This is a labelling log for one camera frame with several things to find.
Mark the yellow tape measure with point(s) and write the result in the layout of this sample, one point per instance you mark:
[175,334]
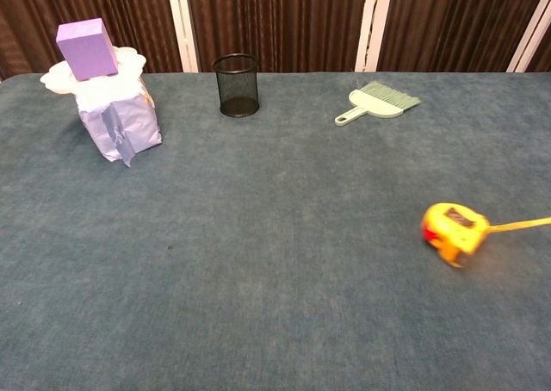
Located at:
[456,231]

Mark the teal felt table cover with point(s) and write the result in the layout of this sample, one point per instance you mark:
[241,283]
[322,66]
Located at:
[258,257]

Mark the black mesh pen cup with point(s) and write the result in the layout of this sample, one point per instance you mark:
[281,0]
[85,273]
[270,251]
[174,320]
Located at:
[237,89]

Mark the green hand brush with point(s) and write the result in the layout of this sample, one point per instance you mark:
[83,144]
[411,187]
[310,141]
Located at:
[379,104]

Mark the lavender tissue pack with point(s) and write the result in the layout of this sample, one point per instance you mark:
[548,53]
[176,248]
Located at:
[125,119]

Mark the white scalloped plate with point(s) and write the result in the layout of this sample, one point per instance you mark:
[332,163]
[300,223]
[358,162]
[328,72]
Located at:
[129,63]

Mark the purple foam block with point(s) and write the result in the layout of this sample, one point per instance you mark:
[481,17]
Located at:
[88,51]

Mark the white partition post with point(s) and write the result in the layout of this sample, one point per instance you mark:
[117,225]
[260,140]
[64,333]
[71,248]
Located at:
[373,25]
[183,25]
[531,38]

